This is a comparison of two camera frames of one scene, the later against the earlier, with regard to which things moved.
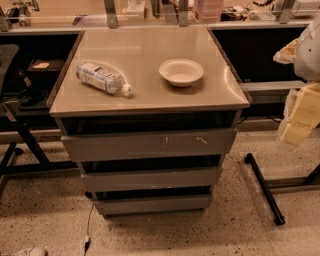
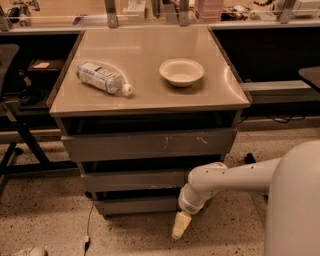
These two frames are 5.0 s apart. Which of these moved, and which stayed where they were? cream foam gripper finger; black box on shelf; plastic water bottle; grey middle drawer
Moved: cream foam gripper finger
Stayed: plastic water bottle; grey middle drawer; black box on shelf
